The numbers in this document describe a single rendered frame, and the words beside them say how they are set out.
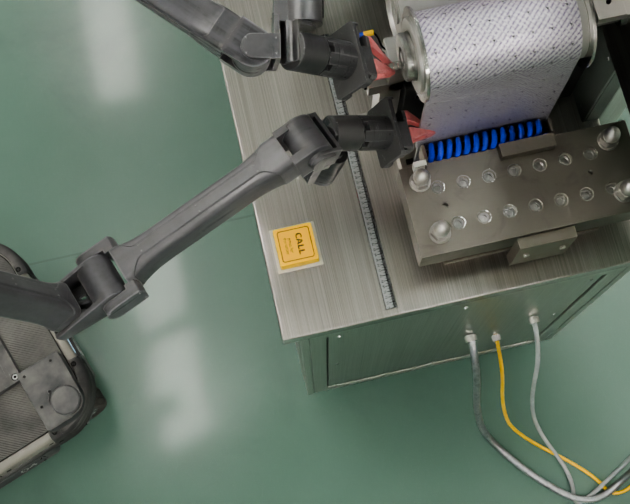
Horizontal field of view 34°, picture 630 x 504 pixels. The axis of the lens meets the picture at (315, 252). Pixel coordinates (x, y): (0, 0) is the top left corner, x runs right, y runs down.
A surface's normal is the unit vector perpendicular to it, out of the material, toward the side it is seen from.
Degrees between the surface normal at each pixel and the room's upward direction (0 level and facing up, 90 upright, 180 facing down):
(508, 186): 0
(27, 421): 0
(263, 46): 14
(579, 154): 0
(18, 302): 81
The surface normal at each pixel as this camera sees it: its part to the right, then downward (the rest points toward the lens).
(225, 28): 0.09, -0.02
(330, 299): -0.01, -0.25
